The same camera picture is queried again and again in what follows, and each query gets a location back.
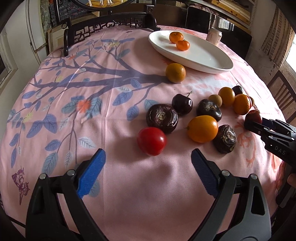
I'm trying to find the dark red plum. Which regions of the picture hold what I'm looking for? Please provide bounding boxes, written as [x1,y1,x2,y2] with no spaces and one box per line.
[245,109,262,124]

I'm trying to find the brown longan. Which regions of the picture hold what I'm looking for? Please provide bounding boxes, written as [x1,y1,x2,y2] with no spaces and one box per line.
[208,94,223,108]
[249,96,254,108]

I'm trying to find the textured orange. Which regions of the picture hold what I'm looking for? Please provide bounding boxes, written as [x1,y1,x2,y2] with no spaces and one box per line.
[233,94,251,115]

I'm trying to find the dark water chestnut front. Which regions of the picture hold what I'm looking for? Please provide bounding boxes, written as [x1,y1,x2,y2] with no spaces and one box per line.
[213,125,237,154]

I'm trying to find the dark water chestnut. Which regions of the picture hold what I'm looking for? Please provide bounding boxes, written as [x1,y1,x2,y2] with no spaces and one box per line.
[146,104,179,134]
[196,99,222,122]
[213,125,237,154]

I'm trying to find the red cherry tomato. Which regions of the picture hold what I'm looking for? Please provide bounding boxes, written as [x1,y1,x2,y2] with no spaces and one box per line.
[137,127,167,156]

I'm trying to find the small mandarin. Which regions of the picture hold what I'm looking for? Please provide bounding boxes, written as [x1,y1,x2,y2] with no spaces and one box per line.
[176,40,190,51]

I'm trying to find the large front mandarin orange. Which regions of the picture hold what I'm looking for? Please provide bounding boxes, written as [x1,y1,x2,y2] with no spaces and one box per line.
[169,31,184,44]

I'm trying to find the person's right hand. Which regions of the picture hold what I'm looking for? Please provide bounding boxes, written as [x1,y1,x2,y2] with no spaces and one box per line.
[287,174,296,188]

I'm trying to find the brown wooden chair right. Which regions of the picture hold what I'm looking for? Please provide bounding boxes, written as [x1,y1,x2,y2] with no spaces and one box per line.
[267,70,295,124]

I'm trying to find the smooth orange fruit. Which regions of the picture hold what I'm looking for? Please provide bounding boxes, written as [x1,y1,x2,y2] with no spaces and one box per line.
[218,87,235,108]

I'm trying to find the dark water chestnut back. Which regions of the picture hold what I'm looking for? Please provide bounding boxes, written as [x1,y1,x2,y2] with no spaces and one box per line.
[196,99,222,122]

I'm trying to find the dark cherry with stem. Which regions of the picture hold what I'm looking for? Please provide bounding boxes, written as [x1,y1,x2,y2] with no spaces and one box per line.
[171,91,193,116]

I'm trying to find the pink patterned tablecloth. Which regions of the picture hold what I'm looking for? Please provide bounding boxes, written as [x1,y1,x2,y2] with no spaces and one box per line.
[1,26,283,240]

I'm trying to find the white oval plate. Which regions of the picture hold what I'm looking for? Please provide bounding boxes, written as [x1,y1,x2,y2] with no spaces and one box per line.
[148,30,234,74]

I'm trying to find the dark side cabinet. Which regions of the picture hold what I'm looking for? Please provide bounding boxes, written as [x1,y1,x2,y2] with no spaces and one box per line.
[185,6,252,59]

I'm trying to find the small far orange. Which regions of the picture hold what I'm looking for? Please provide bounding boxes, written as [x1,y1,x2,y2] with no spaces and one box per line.
[166,63,186,83]

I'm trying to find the pale beverage can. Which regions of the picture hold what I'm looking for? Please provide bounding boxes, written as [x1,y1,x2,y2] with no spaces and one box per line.
[206,27,222,46]

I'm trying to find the wooden bookshelf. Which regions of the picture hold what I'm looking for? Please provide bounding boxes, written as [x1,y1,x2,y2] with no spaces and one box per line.
[191,1,258,29]

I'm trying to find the black carved wooden chair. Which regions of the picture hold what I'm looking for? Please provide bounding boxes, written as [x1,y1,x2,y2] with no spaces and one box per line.
[64,11,160,57]

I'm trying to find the round deer painting screen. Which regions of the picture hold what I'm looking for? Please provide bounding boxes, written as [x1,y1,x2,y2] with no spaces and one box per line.
[48,1,157,18]

